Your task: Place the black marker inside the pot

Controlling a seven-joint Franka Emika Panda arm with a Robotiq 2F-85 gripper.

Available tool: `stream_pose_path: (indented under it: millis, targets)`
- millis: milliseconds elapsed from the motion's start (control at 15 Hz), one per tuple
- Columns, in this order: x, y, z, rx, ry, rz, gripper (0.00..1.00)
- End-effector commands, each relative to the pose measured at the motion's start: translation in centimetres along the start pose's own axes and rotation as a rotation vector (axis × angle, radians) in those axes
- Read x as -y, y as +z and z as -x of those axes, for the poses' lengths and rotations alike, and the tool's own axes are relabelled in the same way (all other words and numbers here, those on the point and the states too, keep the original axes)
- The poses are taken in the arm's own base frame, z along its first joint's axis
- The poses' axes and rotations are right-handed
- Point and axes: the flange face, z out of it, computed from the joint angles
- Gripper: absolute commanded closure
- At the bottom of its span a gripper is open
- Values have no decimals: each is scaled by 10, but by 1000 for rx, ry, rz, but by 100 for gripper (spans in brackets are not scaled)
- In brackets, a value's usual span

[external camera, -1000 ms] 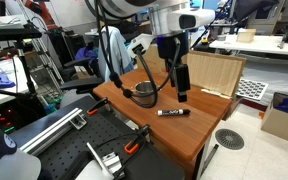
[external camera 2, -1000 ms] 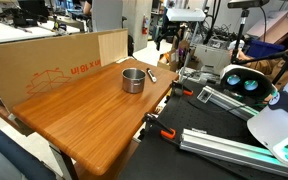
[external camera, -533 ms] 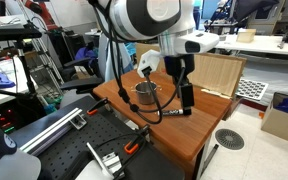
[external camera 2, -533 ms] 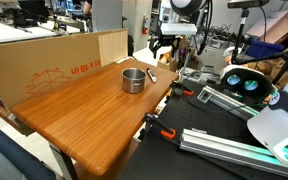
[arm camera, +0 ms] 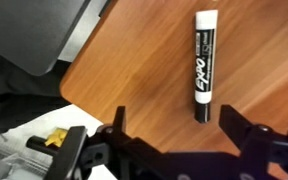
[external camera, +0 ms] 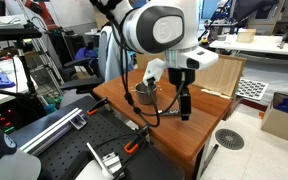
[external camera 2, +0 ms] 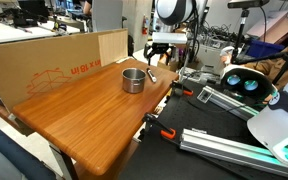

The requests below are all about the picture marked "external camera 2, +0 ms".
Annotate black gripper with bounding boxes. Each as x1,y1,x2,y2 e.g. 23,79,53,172
143,42,178,66

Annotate black white dry-erase marker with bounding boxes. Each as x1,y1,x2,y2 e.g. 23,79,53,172
146,67,158,84

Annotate white VR controller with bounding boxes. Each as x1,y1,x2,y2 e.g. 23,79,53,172
219,45,235,56

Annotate brown jacket forearm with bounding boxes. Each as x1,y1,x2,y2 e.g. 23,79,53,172
242,41,288,91

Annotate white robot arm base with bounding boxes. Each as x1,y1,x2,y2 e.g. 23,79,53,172
247,63,288,168

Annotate small steel pot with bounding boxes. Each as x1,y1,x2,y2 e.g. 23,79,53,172
121,67,147,94

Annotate operator hand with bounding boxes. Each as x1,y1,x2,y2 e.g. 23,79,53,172
221,50,234,65

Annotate grey metal pole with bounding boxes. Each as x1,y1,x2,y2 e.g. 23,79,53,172
178,0,209,83

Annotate black orange bar clamp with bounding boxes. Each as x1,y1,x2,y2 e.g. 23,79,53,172
142,112,178,141
170,80,195,98

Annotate white equipment box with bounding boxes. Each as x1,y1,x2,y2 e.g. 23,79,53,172
195,36,233,75

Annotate grey partition panel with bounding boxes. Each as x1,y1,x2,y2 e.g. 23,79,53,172
91,0,124,33

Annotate white VR headset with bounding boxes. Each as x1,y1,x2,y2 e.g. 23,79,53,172
219,64,278,104

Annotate blue plastic bin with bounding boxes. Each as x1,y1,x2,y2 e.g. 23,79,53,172
245,39,286,58

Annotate black perforated mounting board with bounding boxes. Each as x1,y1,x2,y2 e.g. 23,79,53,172
118,78,288,180

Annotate leaning cardboard sheets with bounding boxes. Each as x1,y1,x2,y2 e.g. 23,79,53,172
247,9,288,44

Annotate flattened cardboard box panel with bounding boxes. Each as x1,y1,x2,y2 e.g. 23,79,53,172
0,28,129,113

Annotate black device on desk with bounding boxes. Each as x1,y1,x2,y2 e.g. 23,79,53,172
0,8,41,28

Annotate metal table leg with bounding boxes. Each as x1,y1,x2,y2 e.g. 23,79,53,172
48,143,80,180

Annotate white desk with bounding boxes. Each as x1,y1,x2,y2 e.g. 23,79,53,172
0,21,82,46

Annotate blue padded chair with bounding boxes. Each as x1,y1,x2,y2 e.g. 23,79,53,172
0,118,57,180

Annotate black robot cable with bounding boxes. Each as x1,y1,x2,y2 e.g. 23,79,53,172
183,0,201,65

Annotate black camera stand pole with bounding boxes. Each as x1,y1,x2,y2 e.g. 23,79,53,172
230,8,250,64

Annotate aluminium extrusion rail with bracket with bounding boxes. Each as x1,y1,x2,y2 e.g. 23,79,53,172
196,85,260,121

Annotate black stereo camera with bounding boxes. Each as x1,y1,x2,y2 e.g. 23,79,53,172
227,0,271,9

